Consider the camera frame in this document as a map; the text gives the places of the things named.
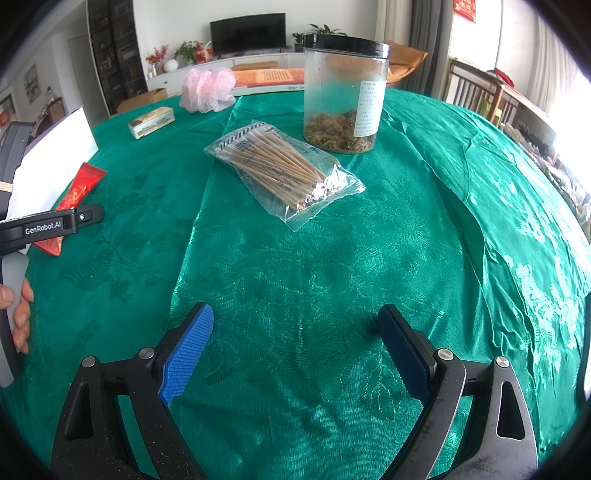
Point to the red cloth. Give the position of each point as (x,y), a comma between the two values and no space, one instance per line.
(504,77)

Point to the pink bath pouf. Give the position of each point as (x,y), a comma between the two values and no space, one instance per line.
(205,87)

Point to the cardboard box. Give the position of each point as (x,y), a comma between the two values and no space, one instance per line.
(143,99)

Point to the red decoration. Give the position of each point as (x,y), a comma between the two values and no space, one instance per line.
(205,53)

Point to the small cream green box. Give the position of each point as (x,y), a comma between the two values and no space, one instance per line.
(150,122)

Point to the white round vase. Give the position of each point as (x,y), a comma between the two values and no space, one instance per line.
(170,65)

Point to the red foil packet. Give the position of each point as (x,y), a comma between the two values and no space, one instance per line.
(81,184)

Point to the orange lounge chair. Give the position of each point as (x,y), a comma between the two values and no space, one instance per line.
(406,62)

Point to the black television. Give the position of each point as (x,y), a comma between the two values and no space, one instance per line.
(247,34)

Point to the wooden chair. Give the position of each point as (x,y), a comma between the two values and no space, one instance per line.
(466,87)

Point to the orange printed board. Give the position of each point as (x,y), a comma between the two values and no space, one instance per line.
(263,76)

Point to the red flowers in vase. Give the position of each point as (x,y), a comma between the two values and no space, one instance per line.
(156,57)

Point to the green tablecloth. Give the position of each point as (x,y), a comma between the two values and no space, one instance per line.
(300,277)

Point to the clear jar with black lid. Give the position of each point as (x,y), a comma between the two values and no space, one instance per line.
(332,92)

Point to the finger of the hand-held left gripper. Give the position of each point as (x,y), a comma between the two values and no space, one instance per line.
(90,214)

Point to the cluttered side table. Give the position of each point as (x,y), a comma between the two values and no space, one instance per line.
(549,157)

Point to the grey curtain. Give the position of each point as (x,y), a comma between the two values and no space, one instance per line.
(429,41)

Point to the red wall hanging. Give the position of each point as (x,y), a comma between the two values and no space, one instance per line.
(465,9)

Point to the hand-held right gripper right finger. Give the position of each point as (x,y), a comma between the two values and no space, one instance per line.
(401,350)

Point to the dark display cabinet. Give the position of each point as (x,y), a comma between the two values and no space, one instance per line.
(115,55)

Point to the person's left hand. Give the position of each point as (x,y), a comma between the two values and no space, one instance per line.
(25,318)

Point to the small green potted plant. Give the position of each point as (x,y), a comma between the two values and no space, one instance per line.
(298,41)

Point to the framed wall picture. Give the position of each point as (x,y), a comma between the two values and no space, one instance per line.
(31,83)

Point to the black object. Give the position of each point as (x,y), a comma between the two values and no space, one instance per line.
(16,147)

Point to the leafy plant with red blooms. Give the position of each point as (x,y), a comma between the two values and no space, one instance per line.
(187,50)

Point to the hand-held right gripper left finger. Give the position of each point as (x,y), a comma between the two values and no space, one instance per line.
(187,350)

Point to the large green potted plant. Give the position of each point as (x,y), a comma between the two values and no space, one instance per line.
(325,30)

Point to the bag of cotton swabs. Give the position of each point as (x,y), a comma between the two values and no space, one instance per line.
(277,170)

